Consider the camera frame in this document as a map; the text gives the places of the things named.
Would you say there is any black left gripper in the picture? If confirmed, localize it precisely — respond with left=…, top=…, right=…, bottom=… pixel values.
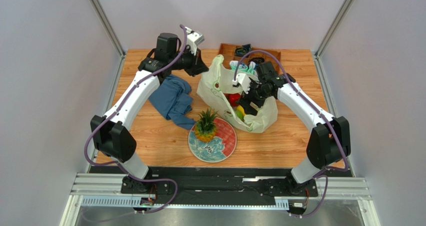
left=169, top=46, right=209, bottom=78

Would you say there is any pale yellow plastic bag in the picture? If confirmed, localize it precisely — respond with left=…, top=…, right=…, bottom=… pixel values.
left=196, top=55, right=278, bottom=133

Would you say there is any fake pineapple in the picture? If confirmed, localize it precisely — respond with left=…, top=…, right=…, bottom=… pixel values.
left=194, top=108, right=218, bottom=143

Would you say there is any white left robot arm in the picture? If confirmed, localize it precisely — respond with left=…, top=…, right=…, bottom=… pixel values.
left=89, top=28, right=208, bottom=193

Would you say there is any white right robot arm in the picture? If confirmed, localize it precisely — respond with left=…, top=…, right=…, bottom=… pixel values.
left=232, top=61, right=351, bottom=195

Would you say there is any fake red fruit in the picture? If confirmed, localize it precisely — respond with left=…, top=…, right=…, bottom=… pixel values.
left=227, top=93, right=241, bottom=107

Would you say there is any fake green yellow fruit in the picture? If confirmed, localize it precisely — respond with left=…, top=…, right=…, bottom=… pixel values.
left=234, top=105, right=246, bottom=122

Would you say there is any teal white sock right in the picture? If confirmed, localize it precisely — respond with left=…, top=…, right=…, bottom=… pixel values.
left=247, top=62, right=258, bottom=76

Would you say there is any teal white sock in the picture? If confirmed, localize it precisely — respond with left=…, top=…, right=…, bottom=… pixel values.
left=247, top=62, right=258, bottom=76
left=229, top=61, right=250, bottom=72

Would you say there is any black sock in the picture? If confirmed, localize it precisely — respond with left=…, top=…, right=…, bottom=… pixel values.
left=249, top=57, right=265, bottom=65

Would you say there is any teal white sock left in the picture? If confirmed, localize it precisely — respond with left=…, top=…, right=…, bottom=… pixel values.
left=229, top=61, right=250, bottom=72

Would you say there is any blue cloth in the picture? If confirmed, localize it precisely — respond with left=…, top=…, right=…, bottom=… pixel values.
left=149, top=75, right=196, bottom=130

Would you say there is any wooden compartment tray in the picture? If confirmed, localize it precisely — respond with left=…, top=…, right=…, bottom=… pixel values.
left=218, top=43, right=282, bottom=73

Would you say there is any dark blue yellow sock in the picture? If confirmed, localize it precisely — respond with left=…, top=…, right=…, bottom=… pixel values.
left=234, top=44, right=253, bottom=57

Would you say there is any red and teal floral plate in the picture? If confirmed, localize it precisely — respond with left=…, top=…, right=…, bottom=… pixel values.
left=188, top=118, right=237, bottom=163

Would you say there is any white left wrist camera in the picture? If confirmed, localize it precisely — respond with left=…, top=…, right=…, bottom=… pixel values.
left=185, top=27, right=205, bottom=56

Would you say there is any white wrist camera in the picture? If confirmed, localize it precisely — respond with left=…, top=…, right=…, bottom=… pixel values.
left=232, top=73, right=252, bottom=94
left=185, top=27, right=205, bottom=56

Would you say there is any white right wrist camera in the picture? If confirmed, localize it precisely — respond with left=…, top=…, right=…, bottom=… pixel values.
left=232, top=73, right=252, bottom=94

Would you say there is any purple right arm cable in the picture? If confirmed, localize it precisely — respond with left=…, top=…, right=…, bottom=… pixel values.
left=232, top=50, right=350, bottom=218

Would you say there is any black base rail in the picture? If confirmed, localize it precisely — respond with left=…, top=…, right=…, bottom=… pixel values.
left=71, top=166, right=371, bottom=210

